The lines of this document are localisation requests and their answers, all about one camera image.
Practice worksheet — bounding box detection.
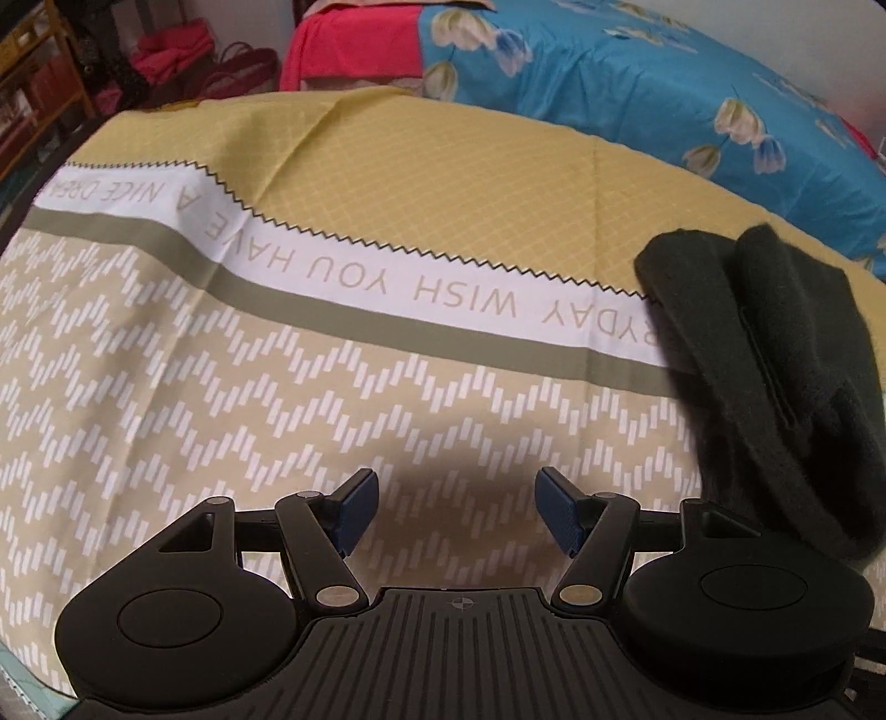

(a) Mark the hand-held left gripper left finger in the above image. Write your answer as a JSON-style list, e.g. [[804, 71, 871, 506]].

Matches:
[[158, 468, 370, 614]]

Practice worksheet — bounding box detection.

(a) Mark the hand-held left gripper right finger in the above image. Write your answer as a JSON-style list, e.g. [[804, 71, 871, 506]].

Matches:
[[535, 466, 764, 614]]

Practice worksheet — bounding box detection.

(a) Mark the dark green knit sweater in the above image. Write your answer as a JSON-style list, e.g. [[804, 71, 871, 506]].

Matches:
[[635, 222, 886, 563]]

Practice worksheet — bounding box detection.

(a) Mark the pile of red clothes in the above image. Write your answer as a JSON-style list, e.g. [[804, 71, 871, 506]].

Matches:
[[133, 17, 217, 88]]

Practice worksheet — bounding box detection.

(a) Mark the yellow patterned bed sheet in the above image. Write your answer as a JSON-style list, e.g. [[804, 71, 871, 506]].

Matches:
[[0, 86, 886, 703]]

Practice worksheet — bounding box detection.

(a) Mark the blue floral quilt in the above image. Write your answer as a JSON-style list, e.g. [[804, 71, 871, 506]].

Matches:
[[414, 0, 886, 279]]

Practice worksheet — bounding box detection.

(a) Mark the dark red handbag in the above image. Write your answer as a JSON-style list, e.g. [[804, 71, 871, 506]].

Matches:
[[197, 40, 284, 108]]

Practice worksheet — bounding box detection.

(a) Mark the red bed sheet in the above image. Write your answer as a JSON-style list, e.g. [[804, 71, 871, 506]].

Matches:
[[280, 8, 425, 93]]

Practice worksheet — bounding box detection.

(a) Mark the pink blanket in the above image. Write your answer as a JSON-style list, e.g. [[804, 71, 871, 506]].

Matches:
[[305, 0, 497, 16]]

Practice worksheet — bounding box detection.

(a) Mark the wooden shelf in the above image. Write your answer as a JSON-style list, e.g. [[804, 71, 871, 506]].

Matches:
[[0, 0, 98, 184]]

